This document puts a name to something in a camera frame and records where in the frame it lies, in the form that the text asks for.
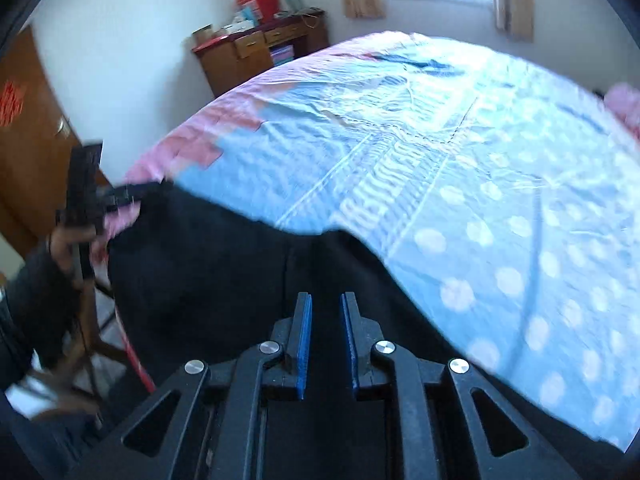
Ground pink floral pillow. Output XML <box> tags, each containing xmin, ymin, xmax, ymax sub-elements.
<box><xmin>602</xmin><ymin>82</ymin><xmax>640</xmax><ymax>141</ymax></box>

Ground person's left forearm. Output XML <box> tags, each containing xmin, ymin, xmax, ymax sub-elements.
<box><xmin>0</xmin><ymin>249</ymin><xmax>85</xmax><ymax>378</ymax></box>

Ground bed with blue dotted sheet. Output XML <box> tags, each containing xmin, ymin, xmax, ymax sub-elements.
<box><xmin>125</xmin><ymin>30</ymin><xmax>640</xmax><ymax>453</ymax></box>

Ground red stick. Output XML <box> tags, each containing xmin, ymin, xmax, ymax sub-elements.
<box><xmin>115</xmin><ymin>310</ymin><xmax>157</xmax><ymax>394</ymax></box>

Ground person's left hand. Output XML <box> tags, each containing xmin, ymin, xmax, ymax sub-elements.
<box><xmin>47</xmin><ymin>224</ymin><xmax>99</xmax><ymax>281</ymax></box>

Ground red door decoration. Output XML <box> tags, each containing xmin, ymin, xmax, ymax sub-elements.
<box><xmin>0</xmin><ymin>80</ymin><xmax>26</xmax><ymax>126</ymax></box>

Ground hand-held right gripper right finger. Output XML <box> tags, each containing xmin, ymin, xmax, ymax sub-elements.
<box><xmin>341</xmin><ymin>291</ymin><xmax>578</xmax><ymax>480</ymax></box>

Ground black pants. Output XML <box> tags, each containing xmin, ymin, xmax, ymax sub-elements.
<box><xmin>102</xmin><ymin>180</ymin><xmax>501</xmax><ymax>403</ymax></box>

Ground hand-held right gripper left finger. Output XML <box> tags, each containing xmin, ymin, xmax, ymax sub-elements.
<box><xmin>70</xmin><ymin>291</ymin><xmax>314</xmax><ymax>480</ymax></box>

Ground wooden desk with drawers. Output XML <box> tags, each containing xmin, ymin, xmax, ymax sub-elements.
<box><xmin>191</xmin><ymin>10</ymin><xmax>331</xmax><ymax>98</ymax></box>

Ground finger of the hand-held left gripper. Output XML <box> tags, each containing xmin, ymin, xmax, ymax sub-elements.
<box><xmin>102</xmin><ymin>182</ymin><xmax>162</xmax><ymax>209</ymax></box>

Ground wooden chair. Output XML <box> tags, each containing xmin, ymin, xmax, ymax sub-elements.
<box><xmin>27</xmin><ymin>260</ymin><xmax>146</xmax><ymax>413</ymax></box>

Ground wooden door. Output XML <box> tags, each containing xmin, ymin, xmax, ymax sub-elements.
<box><xmin>0</xmin><ymin>27</ymin><xmax>108</xmax><ymax>256</ymax></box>

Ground red paper bag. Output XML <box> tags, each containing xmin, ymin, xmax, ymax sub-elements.
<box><xmin>236</xmin><ymin>0</ymin><xmax>279</xmax><ymax>23</ymax></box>

